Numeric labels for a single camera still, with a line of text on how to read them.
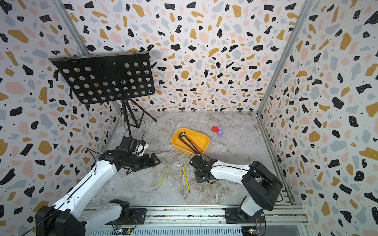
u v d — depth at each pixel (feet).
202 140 3.40
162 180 2.81
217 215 2.50
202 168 2.21
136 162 2.21
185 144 3.30
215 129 3.55
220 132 3.39
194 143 3.36
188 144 3.32
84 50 2.76
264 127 3.93
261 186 1.45
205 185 2.76
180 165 3.02
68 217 1.24
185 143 3.30
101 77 2.36
